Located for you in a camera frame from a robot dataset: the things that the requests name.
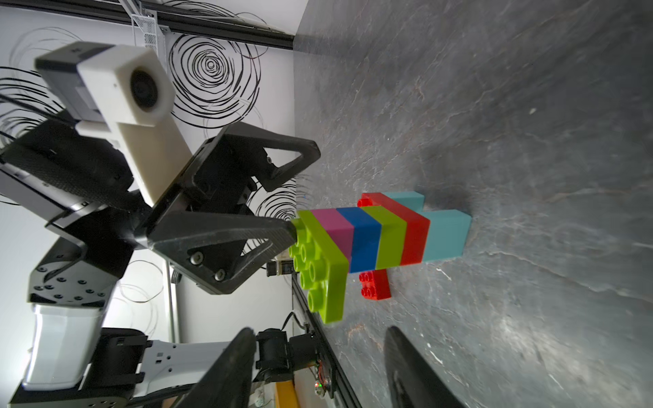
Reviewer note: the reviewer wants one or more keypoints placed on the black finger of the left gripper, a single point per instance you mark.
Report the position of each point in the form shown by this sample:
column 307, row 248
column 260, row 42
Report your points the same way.
column 219, row 252
column 273, row 159

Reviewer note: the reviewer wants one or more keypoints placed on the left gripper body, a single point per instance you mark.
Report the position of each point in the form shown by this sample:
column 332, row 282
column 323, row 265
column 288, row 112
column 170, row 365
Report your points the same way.
column 207, row 201

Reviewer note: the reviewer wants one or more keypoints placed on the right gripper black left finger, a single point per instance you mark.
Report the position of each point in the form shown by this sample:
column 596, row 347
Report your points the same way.
column 228, row 381

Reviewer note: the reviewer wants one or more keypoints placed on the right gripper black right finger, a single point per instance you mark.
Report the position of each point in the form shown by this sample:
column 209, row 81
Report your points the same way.
column 412, row 382

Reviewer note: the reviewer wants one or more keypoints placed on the pink lego brick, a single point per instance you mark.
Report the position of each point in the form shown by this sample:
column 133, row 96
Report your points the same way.
column 340, row 230

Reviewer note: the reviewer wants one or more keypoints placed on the blue lego brick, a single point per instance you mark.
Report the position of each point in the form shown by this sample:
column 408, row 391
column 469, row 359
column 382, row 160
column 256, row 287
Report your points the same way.
column 366, row 238

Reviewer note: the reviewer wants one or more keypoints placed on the small red lego brick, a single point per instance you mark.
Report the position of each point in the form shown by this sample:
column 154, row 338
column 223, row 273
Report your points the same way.
column 375, row 285

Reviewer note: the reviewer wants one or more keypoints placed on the long green lego brick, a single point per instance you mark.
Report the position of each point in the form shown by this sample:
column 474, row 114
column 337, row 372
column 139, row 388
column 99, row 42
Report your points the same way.
column 322, row 268

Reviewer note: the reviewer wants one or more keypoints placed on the cyan lego brick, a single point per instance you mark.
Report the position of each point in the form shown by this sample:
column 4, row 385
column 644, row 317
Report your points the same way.
column 447, row 234
column 410, row 199

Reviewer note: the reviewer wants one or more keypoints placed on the small green lego brick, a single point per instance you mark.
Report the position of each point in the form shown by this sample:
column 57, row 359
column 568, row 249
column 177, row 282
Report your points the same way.
column 392, row 239

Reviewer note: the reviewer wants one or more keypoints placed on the long red lego brick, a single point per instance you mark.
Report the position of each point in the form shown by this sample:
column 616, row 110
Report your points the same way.
column 417, row 226

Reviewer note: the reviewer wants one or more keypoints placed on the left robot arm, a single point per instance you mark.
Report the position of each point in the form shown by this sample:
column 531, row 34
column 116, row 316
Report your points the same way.
column 79, row 186

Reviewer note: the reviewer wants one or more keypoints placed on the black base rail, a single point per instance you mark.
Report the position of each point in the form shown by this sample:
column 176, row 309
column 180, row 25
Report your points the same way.
column 338, row 383

